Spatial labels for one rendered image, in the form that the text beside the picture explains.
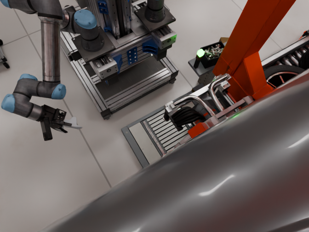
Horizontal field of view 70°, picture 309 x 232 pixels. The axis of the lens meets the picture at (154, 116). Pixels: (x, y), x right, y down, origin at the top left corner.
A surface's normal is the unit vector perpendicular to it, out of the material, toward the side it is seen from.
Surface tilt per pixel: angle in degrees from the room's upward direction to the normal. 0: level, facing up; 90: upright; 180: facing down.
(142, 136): 0
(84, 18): 7
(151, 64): 0
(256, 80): 36
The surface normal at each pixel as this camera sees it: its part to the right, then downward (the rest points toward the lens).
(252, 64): 0.33, 0.17
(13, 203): 0.04, -0.38
